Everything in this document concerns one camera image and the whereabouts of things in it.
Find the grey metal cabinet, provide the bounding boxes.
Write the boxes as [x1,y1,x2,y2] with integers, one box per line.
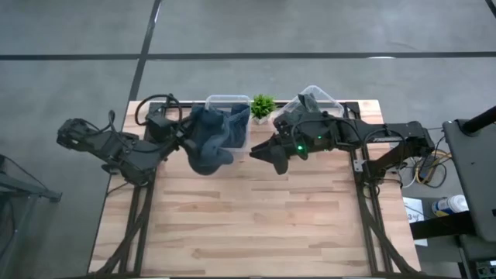
[443,118,496,243]

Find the black aluminium table frame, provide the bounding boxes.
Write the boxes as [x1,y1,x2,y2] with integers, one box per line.
[343,101,418,277]
[101,99,183,277]

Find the clear plastic bin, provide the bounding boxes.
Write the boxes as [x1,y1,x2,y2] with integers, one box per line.
[204,94,252,151]
[273,84,345,121]

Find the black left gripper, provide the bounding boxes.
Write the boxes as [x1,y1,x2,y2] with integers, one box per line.
[148,112,200,158]

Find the tangled cable bundle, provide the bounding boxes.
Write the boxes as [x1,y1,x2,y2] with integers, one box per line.
[398,149,454,191]

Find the black cart shelf bar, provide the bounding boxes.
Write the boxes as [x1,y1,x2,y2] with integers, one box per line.
[409,211,477,240]

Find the small green potted plant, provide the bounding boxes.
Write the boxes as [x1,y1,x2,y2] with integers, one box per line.
[250,94,277,126]

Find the olive green cap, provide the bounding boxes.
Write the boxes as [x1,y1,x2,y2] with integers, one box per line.
[288,92,323,117]

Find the white wipes canister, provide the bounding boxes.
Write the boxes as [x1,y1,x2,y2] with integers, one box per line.
[431,194,470,218]

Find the black round pole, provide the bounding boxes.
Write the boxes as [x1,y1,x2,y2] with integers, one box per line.
[462,105,496,135]

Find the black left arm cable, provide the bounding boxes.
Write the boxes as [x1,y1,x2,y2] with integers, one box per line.
[134,93,184,127]

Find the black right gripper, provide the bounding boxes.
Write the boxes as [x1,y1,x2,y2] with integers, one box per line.
[249,111,313,175]

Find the white paper sheet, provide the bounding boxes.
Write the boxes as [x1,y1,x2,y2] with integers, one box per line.
[401,196,429,248]

